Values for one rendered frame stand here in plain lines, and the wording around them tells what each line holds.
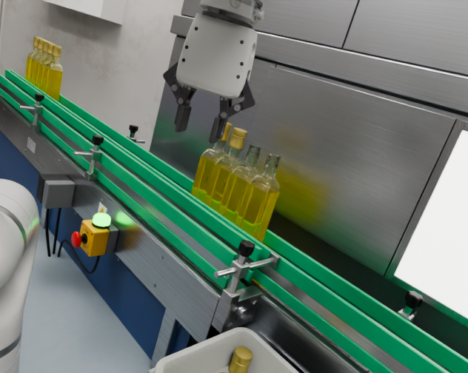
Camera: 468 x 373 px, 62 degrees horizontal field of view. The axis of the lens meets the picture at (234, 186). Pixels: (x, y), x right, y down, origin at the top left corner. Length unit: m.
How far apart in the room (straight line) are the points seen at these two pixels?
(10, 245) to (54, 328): 0.55
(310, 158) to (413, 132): 0.24
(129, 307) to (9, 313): 0.45
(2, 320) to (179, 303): 0.35
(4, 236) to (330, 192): 0.65
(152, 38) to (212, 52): 3.34
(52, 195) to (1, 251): 0.69
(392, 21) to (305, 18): 0.23
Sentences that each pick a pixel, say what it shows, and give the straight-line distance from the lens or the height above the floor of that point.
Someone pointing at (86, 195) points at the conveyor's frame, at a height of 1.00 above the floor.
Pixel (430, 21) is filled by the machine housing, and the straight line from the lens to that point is 0.91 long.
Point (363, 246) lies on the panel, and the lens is 0.88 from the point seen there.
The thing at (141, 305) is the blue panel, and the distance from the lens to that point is 1.04.
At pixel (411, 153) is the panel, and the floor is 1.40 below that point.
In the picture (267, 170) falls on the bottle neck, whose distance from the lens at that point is 0.84.
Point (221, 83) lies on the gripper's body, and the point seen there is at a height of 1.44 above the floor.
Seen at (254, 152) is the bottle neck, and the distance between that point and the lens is 0.87.
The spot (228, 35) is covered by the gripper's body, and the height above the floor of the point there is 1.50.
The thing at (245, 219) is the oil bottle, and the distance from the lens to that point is 0.86.
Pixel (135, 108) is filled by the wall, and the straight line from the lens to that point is 3.96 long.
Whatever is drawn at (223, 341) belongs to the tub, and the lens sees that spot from 0.75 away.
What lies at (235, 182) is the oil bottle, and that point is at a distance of 0.88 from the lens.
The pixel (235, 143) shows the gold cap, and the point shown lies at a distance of 0.90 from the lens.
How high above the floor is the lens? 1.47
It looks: 17 degrees down
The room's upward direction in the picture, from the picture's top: 17 degrees clockwise
